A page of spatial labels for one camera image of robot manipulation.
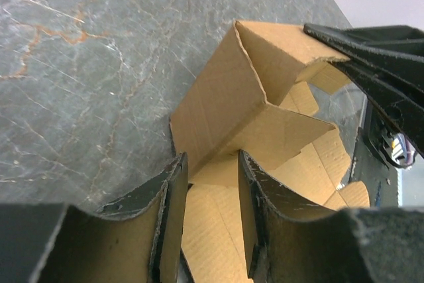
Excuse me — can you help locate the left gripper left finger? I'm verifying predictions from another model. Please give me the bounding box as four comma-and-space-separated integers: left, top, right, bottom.
1, 153, 188, 282

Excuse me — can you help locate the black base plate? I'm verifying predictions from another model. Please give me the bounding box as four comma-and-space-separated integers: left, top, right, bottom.
348, 100, 399, 207

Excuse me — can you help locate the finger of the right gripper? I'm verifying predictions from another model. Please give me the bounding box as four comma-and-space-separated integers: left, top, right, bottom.
333, 60, 423, 154
303, 23, 423, 74

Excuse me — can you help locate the brown cardboard box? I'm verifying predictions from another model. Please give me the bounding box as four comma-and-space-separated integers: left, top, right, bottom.
170, 21, 370, 282

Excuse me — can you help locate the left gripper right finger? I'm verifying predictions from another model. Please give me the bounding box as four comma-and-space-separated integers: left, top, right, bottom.
238, 150, 423, 282

